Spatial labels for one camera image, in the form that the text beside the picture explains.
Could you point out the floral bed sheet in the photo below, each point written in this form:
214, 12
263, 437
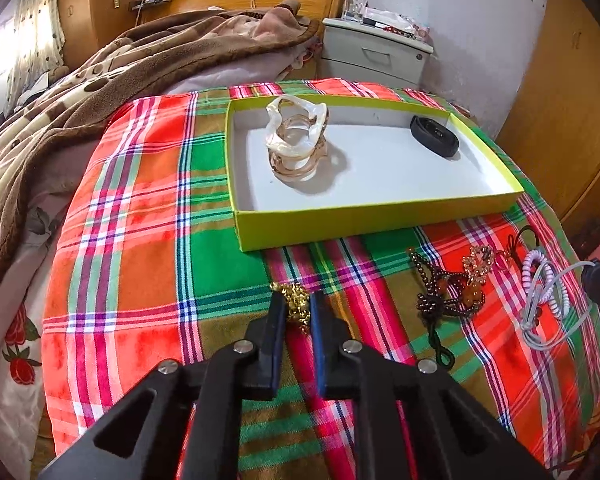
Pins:
10, 360

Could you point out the clutter of small packets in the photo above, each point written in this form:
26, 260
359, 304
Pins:
395, 22

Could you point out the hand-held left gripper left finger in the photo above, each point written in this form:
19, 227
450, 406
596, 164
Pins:
281, 345

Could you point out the wooden cabinet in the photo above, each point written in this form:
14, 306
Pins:
105, 10

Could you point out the wooden wardrobe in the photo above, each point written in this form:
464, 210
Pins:
555, 110

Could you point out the amber glass bangle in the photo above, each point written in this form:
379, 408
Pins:
290, 172

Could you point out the clear glass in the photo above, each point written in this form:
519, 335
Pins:
354, 9

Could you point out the brown plush blanket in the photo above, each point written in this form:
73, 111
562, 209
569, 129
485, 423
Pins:
80, 110

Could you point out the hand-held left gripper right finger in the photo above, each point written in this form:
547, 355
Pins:
320, 350

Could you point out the green cardboard box tray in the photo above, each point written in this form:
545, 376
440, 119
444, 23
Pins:
380, 170

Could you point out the dotted curtain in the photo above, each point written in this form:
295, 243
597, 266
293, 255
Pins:
35, 35

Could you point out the plaid cloth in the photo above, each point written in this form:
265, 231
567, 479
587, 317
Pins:
145, 210

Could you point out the grey nightstand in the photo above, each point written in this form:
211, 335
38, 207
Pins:
370, 55

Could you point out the pearly white bangle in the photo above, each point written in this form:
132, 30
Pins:
272, 122

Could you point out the black wristband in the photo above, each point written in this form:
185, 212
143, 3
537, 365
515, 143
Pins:
425, 137

